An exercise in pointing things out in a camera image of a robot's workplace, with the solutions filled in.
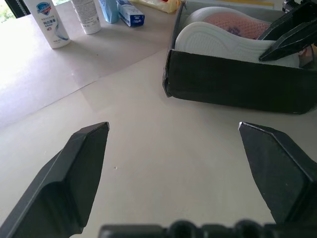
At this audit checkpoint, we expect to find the black cardboard shoebox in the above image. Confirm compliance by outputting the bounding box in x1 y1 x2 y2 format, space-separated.
162 1 317 115

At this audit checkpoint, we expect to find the yellow plastic package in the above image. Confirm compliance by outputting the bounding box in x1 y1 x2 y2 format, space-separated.
128 0 183 14

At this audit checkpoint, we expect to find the white body wash bottle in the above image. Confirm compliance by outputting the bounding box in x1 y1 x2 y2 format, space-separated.
24 0 71 50

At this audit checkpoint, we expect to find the white cosmetic tube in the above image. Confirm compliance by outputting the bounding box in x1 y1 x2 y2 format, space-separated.
70 0 102 35

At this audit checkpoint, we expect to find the blue and white carton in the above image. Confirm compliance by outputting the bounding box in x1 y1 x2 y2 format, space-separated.
116 0 146 27

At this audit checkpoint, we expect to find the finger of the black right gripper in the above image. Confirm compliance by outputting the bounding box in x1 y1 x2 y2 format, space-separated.
257 0 317 41
258 21 317 62

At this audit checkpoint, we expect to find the light blue bottle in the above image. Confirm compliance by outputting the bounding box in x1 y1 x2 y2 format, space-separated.
98 0 120 24

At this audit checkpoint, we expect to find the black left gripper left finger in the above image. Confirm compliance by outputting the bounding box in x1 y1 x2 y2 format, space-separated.
0 121 110 238

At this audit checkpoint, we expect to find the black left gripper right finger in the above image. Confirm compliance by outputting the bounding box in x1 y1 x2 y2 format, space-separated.
238 121 317 224

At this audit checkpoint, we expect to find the white shoe with pink sole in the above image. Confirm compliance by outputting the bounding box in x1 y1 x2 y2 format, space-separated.
184 6 273 40

